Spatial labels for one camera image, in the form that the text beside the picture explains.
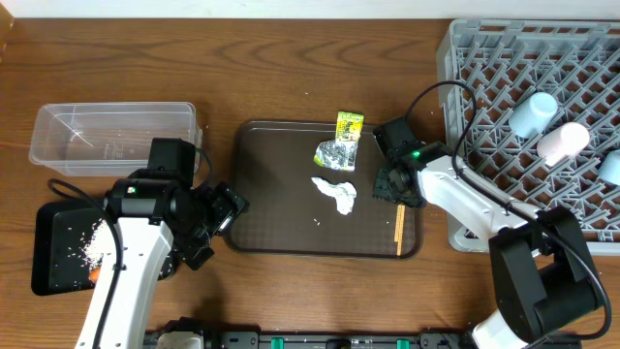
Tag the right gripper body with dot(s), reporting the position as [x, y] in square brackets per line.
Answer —
[386, 185]

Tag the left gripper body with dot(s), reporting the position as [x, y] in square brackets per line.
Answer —
[215, 212]

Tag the white tissue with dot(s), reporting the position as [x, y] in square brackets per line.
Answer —
[343, 193]

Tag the green snack wrapper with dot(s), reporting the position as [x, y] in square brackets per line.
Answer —
[340, 153]

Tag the white rice pile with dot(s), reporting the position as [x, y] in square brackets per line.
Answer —
[93, 244]

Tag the orange carrot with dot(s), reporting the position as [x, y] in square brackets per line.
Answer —
[94, 275]

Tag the light blue cup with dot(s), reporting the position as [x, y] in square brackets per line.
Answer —
[532, 116]

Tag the white cup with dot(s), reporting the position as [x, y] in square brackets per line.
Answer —
[564, 142]

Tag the light blue bowl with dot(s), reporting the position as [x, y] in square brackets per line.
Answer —
[609, 170]

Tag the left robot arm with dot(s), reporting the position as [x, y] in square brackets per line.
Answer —
[121, 302]

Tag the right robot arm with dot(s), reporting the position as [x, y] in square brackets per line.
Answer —
[543, 273]

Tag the grey dishwasher rack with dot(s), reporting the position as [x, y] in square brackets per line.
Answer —
[505, 62]

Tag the brown serving tray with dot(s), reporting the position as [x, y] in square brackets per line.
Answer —
[287, 214]

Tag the black tray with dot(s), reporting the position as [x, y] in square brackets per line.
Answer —
[58, 226]

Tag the clear plastic bin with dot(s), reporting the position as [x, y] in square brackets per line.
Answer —
[107, 139]

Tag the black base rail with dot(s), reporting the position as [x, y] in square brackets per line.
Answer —
[252, 340]

